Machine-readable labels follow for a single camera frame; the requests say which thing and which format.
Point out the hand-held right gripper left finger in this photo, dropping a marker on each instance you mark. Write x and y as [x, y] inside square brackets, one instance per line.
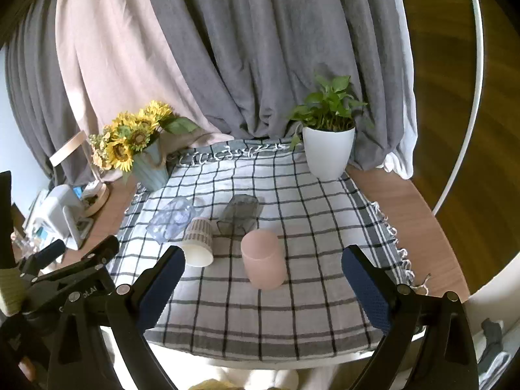
[160, 288]

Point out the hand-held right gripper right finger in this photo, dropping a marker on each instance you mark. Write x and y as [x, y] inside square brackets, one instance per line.
[367, 292]

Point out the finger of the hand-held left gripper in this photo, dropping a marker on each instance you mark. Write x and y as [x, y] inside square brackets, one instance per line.
[99, 254]
[48, 252]

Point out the pink cup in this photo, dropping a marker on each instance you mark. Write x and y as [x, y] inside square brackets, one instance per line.
[263, 260]

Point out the striped paper cup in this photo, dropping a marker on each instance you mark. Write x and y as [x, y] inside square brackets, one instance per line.
[198, 243]

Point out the grey glass cup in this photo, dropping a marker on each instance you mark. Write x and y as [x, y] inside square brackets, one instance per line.
[239, 215]

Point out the white device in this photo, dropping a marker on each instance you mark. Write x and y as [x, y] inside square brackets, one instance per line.
[61, 215]

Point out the wooden stand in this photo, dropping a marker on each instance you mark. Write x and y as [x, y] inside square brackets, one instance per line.
[95, 195]

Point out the checked grey white cloth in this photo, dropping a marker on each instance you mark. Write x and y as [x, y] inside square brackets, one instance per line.
[284, 317]

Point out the sunflower bouquet in teal vase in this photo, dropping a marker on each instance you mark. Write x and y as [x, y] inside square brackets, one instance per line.
[134, 146]

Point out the green plant in white pot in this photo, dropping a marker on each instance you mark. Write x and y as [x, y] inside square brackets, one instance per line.
[328, 150]

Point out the pink curtain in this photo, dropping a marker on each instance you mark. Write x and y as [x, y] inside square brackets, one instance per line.
[109, 61]

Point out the white curtain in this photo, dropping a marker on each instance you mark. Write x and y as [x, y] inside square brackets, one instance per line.
[404, 89]

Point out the white hoop tube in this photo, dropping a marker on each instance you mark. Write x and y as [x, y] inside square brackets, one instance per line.
[479, 73]

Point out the grey curtain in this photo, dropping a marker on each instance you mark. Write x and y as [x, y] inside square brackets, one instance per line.
[276, 48]

